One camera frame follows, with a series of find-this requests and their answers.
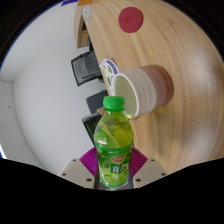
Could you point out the green drink bottle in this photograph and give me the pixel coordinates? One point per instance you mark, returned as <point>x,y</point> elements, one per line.
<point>114,146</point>

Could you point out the flat round red coaster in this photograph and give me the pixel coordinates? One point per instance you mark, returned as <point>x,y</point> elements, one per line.
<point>130,19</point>

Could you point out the round white printed card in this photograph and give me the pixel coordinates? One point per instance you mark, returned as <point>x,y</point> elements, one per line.
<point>110,71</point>

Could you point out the white and brown ribbed cup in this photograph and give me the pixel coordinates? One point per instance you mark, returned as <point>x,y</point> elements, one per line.
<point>144,90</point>

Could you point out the wooden drawer cabinet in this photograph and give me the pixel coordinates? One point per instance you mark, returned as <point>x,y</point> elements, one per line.
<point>82,31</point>

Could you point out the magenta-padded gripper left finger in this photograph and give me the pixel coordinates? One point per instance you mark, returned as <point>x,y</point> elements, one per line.
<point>77,170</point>

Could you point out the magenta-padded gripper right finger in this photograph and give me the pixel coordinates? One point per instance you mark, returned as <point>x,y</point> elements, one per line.
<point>146,170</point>

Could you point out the black office chair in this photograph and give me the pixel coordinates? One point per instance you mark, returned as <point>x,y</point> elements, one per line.
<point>86,68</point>
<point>94,115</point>

